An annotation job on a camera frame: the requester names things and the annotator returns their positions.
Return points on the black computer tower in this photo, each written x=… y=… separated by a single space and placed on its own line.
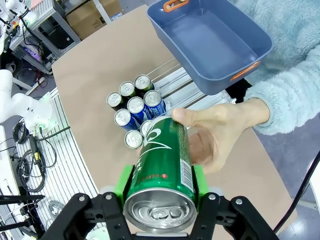
x=57 y=35

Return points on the large cardboard box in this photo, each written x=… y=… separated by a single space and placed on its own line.
x=92 y=17

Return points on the person's left hand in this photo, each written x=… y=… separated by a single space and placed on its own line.
x=212 y=130

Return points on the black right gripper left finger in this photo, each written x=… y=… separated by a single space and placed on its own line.
x=100 y=217

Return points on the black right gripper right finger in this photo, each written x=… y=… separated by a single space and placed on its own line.
x=220 y=220

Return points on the blue beverage can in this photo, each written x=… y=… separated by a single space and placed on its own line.
x=122 y=117
x=135 y=105
x=152 y=98

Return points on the white can dispenser rack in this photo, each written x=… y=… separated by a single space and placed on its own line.
x=180 y=85

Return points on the person in teal fleece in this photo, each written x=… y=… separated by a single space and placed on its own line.
x=287 y=25

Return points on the aluminium frame cart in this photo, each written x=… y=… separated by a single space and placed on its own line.
x=30 y=52

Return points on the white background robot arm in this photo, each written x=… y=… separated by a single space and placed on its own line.
x=17 y=7

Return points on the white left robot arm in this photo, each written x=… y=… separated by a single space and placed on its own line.
x=25 y=105

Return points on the white slotted base plate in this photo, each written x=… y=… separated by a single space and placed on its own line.
x=70 y=162

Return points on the person's left forearm teal sleeve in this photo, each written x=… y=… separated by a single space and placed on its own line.
x=287 y=100

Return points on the black beverage can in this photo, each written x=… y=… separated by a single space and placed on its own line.
x=142 y=81
x=114 y=98
x=127 y=88

